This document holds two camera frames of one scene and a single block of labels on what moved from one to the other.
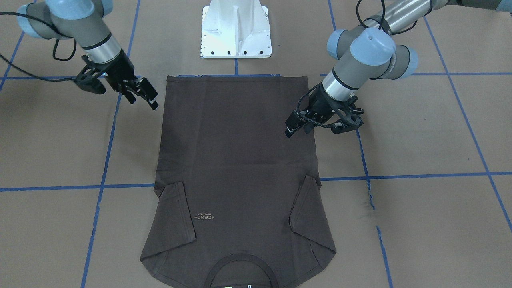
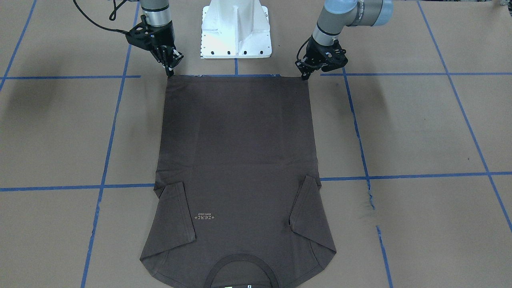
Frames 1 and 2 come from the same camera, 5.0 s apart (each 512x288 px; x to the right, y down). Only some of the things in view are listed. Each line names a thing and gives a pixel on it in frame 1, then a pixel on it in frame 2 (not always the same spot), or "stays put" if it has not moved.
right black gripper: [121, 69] → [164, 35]
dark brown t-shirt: [239, 204] stays put
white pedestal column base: [235, 29] stays put
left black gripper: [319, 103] → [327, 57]
